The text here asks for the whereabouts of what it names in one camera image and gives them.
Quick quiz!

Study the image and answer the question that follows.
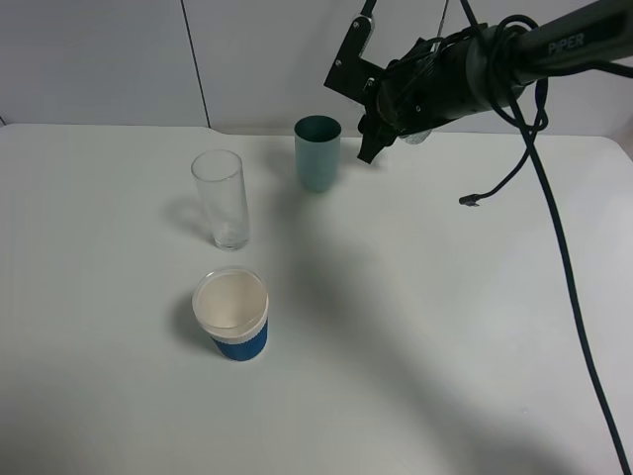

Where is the black cable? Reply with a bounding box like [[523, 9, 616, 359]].
[[459, 0, 633, 475]]

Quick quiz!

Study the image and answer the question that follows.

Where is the clear plastic bottle green label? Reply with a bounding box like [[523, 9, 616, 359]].
[[401, 130, 431, 145]]

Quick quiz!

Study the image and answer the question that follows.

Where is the white cup blue sleeve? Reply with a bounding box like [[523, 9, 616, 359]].
[[192, 267, 270, 361]]

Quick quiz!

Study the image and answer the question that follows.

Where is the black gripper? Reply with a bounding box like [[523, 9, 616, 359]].
[[357, 38, 492, 164]]

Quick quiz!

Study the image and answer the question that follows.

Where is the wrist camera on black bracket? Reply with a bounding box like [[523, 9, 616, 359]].
[[324, 0, 383, 105]]

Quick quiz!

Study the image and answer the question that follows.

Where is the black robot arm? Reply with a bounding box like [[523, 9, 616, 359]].
[[358, 1, 632, 163]]

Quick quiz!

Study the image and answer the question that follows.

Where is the tall clear glass tumbler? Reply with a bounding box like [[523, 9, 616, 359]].
[[191, 149, 250, 250]]

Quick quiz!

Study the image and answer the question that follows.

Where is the teal green plastic cup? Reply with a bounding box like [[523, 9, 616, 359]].
[[294, 115, 342, 192]]

